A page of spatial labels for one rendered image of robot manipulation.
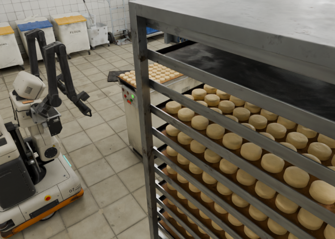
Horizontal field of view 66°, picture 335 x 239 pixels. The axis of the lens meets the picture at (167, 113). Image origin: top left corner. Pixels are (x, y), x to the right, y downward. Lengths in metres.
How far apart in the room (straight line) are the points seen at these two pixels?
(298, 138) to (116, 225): 1.85
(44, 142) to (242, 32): 2.00
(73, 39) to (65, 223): 3.87
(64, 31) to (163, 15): 4.92
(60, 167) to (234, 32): 2.22
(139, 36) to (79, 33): 4.88
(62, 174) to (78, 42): 3.60
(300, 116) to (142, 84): 0.44
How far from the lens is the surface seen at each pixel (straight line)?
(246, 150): 0.66
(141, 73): 0.74
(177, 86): 2.47
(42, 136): 2.28
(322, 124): 0.50
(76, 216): 2.49
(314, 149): 0.73
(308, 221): 0.69
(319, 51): 0.42
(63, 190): 2.38
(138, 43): 0.71
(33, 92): 2.08
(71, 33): 5.51
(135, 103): 2.30
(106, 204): 2.49
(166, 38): 2.87
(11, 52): 5.39
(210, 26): 0.51
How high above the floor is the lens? 1.94
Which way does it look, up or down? 34 degrees down
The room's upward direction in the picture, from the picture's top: 1 degrees counter-clockwise
